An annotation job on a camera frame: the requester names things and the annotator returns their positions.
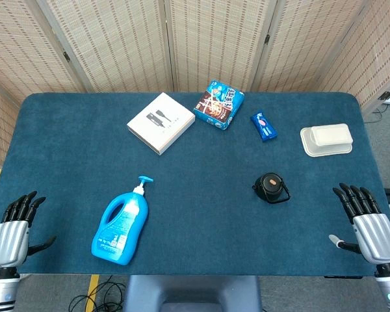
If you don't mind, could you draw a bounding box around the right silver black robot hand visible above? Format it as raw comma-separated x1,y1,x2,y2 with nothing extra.
328,183,390,265

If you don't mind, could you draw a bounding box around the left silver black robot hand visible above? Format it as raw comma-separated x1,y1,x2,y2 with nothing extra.
0,190,57,268

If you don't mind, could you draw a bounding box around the small black round object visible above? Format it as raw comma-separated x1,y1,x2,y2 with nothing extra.
252,172,291,205

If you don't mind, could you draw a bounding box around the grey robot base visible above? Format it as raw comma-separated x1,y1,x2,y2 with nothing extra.
122,275,263,312

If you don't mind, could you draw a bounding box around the white plastic food container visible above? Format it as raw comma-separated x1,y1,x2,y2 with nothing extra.
300,123,354,158

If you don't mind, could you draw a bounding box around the blue detergent pump bottle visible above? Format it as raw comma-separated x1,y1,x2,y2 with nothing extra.
90,175,155,267

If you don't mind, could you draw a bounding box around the blue cookie packet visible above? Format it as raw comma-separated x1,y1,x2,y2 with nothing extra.
250,111,278,142

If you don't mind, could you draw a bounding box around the blue table mat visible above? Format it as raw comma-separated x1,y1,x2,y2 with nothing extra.
0,92,390,277

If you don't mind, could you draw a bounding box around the white flat product box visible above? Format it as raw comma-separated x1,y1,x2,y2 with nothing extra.
126,92,196,156

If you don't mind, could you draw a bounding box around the blue snack box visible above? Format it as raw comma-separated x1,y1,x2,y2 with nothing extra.
193,79,246,131

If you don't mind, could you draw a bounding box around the woven folding screen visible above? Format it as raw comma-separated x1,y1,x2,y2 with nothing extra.
0,0,390,166

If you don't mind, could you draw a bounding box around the black floor cable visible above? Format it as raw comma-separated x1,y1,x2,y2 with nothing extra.
68,275,127,312

